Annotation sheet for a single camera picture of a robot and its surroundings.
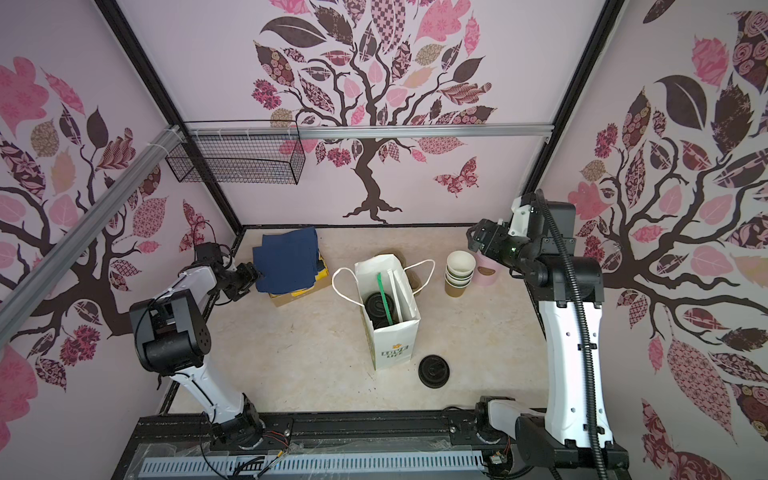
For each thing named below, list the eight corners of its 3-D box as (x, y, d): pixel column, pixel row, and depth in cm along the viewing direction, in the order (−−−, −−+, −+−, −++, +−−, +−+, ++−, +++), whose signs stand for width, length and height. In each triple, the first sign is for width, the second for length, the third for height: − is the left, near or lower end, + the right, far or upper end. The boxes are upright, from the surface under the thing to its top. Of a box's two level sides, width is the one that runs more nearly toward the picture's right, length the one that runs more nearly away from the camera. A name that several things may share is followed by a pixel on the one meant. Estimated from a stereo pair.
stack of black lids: (419, 388, 83) (420, 385, 80) (417, 358, 88) (418, 354, 85) (450, 388, 83) (451, 385, 80) (446, 358, 88) (448, 354, 85)
